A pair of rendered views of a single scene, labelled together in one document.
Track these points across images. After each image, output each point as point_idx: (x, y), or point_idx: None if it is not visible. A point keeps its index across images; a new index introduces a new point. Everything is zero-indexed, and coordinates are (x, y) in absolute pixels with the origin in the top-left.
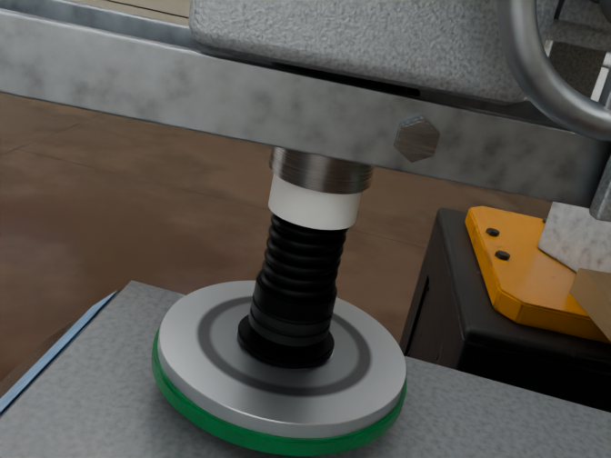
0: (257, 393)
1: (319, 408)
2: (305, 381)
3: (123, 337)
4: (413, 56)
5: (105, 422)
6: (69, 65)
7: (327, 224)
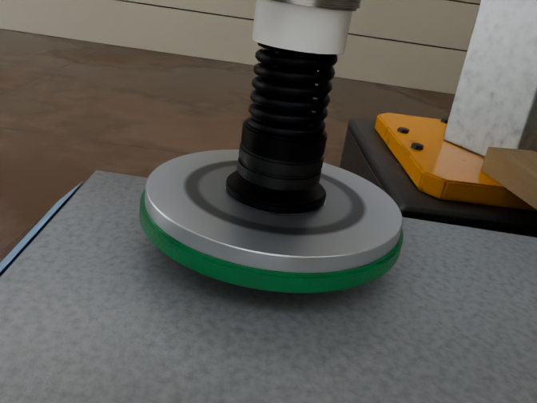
0: (265, 234)
1: (332, 242)
2: (309, 222)
3: (101, 216)
4: None
5: (101, 289)
6: None
7: (323, 48)
